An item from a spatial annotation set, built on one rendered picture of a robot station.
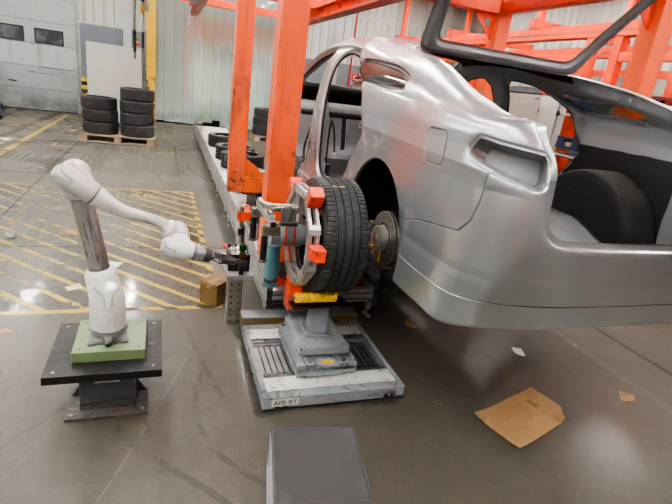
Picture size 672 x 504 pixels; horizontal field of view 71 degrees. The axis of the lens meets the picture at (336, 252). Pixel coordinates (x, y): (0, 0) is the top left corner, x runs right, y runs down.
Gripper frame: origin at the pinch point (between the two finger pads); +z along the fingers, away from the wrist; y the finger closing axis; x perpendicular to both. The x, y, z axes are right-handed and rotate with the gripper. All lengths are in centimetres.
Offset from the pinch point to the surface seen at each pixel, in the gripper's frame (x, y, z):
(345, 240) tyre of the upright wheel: -34, -29, 39
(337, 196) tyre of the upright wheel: -52, -16, 32
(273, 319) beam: 47, 41, 50
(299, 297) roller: 8.5, -10.6, 35.7
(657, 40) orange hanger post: -232, 22, 249
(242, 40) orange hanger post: -132, 236, 12
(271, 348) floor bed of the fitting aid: 55, 13, 43
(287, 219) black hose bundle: -33.2, -15.5, 10.3
